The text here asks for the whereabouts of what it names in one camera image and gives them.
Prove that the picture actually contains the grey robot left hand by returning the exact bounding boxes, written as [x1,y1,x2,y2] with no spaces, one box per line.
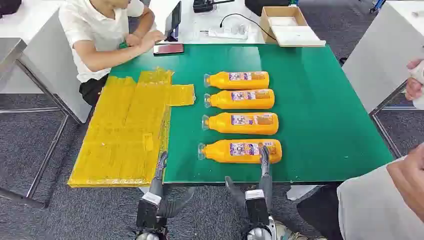
[148,151,197,220]

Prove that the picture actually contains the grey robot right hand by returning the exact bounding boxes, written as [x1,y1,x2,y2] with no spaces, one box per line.
[225,147,274,213]

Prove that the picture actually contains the orange drink bottle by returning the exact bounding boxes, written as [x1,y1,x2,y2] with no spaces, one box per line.
[201,112,279,136]
[203,71,270,90]
[197,139,283,165]
[203,88,275,111]

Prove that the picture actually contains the white table leg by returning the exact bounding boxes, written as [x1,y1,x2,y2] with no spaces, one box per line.
[286,184,318,202]

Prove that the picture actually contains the green table mat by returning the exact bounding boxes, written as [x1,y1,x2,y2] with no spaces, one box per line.
[110,43,395,184]

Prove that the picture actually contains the yellow sheet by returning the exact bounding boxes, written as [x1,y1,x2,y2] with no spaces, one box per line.
[67,67,197,189]

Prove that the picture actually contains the standing person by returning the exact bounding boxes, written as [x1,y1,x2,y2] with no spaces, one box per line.
[274,142,424,240]

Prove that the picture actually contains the dark red phone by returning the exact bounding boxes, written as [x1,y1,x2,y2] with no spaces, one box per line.
[152,43,185,56]

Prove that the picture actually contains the white flat box lid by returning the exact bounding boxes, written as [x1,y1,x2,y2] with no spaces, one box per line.
[271,25,327,48]

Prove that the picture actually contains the white power strip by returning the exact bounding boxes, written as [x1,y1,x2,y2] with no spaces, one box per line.
[207,24,250,41]

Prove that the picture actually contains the cardboard box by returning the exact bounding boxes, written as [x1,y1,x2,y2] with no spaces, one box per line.
[259,6,310,45]

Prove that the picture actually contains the white desk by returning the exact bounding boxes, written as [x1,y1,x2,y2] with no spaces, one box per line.
[137,0,267,46]

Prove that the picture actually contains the white foam insert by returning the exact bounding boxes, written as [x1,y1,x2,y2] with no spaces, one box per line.
[267,16,299,28]

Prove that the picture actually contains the seated person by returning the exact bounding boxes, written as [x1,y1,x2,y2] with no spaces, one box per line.
[58,0,167,107]

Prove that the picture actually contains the black tablet on stand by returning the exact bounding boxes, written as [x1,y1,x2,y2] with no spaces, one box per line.
[164,0,183,43]

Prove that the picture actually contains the person's hand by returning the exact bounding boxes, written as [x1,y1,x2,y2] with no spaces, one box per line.
[405,58,424,111]

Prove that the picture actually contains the black bag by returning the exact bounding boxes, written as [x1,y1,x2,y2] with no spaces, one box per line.
[244,0,293,17]

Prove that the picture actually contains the white table with panel side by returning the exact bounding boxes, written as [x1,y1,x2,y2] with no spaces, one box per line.
[0,0,93,124]

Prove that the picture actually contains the black device with antenna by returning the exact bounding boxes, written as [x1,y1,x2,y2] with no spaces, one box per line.
[192,0,236,14]

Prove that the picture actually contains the blue stand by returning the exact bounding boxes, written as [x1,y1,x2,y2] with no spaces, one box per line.
[368,0,387,14]

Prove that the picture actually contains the dark bag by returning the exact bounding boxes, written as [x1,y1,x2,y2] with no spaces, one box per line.
[0,0,23,16]

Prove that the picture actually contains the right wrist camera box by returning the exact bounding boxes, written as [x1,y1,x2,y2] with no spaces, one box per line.
[244,189,271,227]

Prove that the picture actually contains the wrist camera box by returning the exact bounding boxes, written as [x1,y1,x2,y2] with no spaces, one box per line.
[244,189,271,227]
[136,191,163,230]

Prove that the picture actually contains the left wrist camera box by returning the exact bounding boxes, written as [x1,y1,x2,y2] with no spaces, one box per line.
[136,191,163,230]

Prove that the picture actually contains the black cable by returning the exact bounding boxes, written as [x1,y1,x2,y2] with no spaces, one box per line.
[219,12,278,43]

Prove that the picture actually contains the white table with steel frame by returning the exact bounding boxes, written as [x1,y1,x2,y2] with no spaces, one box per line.
[342,0,424,160]

